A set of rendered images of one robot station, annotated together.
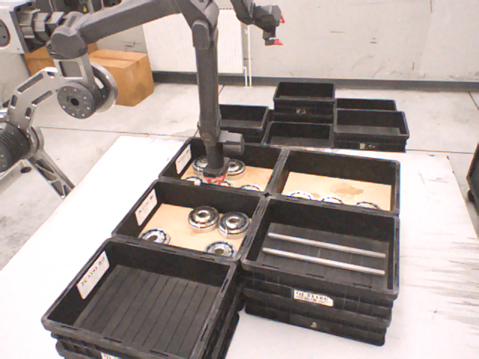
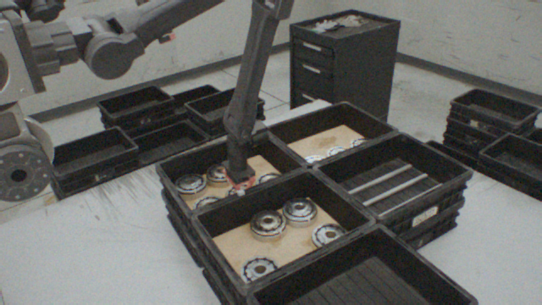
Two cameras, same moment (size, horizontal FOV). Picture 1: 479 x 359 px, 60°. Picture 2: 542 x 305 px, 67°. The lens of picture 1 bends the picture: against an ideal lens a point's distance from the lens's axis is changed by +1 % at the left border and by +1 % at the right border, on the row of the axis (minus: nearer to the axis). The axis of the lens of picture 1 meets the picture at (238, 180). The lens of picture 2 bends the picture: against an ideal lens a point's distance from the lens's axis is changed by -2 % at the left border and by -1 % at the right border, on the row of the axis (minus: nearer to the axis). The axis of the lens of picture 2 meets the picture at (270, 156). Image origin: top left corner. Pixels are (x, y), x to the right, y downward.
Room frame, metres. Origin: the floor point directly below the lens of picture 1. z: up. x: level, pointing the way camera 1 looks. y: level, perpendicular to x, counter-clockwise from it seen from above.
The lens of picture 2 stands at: (0.46, 0.80, 1.65)
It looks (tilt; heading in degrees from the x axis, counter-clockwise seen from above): 33 degrees down; 309
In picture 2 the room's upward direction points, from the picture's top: 2 degrees counter-clockwise
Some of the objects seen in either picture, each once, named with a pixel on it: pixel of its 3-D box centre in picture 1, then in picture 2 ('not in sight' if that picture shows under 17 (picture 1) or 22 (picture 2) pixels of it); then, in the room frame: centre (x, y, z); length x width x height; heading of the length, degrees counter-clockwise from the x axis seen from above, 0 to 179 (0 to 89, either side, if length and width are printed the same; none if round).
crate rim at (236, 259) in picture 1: (191, 217); (282, 221); (0.96, 0.15, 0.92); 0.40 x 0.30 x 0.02; 70
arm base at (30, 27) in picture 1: (39, 27); (46, 47); (1.17, 0.51, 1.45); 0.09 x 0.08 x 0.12; 166
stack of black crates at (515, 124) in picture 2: not in sight; (485, 138); (0.78, -1.64, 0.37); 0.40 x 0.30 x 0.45; 166
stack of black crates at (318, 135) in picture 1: (298, 157); (170, 165); (2.18, -0.39, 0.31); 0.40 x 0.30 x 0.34; 76
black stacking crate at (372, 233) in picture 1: (321, 253); (389, 185); (0.82, -0.22, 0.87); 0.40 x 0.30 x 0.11; 70
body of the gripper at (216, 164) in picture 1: (215, 159); (238, 161); (1.18, 0.07, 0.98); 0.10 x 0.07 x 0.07; 159
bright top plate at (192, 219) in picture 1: (203, 215); (268, 222); (1.03, 0.12, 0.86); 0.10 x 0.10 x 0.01
